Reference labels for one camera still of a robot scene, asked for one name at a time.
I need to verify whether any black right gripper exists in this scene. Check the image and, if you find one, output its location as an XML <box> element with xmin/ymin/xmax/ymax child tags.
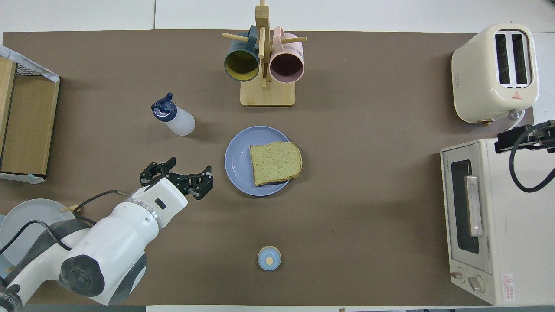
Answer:
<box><xmin>496</xmin><ymin>121</ymin><xmax>555</xmax><ymax>153</ymax></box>

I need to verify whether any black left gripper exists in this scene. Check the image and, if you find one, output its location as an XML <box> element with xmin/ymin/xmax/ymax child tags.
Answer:
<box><xmin>140</xmin><ymin>157</ymin><xmax>214</xmax><ymax>201</ymax></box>

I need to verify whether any white seasoning bottle navy cap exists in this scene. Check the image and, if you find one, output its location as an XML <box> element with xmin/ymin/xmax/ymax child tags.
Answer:
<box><xmin>151</xmin><ymin>92</ymin><xmax>196</xmax><ymax>137</ymax></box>

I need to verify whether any toasted bread slice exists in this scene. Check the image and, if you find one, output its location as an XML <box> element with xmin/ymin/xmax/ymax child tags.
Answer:
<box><xmin>249</xmin><ymin>141</ymin><xmax>303</xmax><ymax>187</ymax></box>

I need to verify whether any wooden plate rack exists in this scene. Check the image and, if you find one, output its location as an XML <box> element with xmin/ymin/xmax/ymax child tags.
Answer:
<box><xmin>4</xmin><ymin>205</ymin><xmax>81</xmax><ymax>273</ymax></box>

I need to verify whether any grey round plate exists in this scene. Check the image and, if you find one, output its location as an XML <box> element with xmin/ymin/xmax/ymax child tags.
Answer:
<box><xmin>0</xmin><ymin>198</ymin><xmax>78</xmax><ymax>267</ymax></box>

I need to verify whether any cream two-slot toaster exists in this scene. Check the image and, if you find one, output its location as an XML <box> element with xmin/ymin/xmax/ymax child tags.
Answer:
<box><xmin>451</xmin><ymin>24</ymin><xmax>539</xmax><ymax>126</ymax></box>

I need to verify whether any white toaster oven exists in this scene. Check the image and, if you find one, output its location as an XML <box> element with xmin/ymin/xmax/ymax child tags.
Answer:
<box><xmin>440</xmin><ymin>138</ymin><xmax>555</xmax><ymax>306</ymax></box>

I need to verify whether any wooden mug rack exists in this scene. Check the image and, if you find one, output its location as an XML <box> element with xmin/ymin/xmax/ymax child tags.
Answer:
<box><xmin>221</xmin><ymin>0</ymin><xmax>307</xmax><ymax>107</ymax></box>

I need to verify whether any small blue wooden-knob bell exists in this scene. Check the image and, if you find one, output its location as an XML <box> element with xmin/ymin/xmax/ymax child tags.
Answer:
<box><xmin>258</xmin><ymin>245</ymin><xmax>281</xmax><ymax>271</ymax></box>

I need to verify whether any teal mug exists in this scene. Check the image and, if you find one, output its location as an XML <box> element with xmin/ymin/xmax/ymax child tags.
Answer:
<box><xmin>224</xmin><ymin>25</ymin><xmax>261</xmax><ymax>83</ymax></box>

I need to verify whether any brown table mat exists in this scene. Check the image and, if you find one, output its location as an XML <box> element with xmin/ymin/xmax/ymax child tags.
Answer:
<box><xmin>0</xmin><ymin>29</ymin><xmax>535</xmax><ymax>306</ymax></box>

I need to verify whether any pink ribbed mug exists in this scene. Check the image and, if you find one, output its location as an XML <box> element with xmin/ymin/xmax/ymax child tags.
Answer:
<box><xmin>269</xmin><ymin>26</ymin><xmax>305</xmax><ymax>84</ymax></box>

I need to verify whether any white checkered cloth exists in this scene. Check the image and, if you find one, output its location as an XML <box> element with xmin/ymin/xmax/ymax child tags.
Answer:
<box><xmin>0</xmin><ymin>45</ymin><xmax>60</xmax><ymax>185</ymax></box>

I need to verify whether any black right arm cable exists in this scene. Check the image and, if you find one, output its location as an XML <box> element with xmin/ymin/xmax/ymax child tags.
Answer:
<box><xmin>509</xmin><ymin>125</ymin><xmax>555</xmax><ymax>193</ymax></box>

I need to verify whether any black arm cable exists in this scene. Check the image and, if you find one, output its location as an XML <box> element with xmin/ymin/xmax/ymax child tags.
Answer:
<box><xmin>509</xmin><ymin>125</ymin><xmax>555</xmax><ymax>193</ymax></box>
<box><xmin>0</xmin><ymin>190</ymin><xmax>131</xmax><ymax>256</ymax></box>

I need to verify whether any white toaster power cord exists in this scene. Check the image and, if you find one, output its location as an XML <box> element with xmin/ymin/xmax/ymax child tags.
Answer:
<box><xmin>498</xmin><ymin>109</ymin><xmax>526</xmax><ymax>139</ymax></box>

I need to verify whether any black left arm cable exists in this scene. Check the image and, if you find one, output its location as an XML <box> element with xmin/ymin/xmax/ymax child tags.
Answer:
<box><xmin>0</xmin><ymin>190</ymin><xmax>131</xmax><ymax>256</ymax></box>

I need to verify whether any black wire basket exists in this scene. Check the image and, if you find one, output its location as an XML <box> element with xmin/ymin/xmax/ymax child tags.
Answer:
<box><xmin>15</xmin><ymin>61</ymin><xmax>44</xmax><ymax>78</ymax></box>

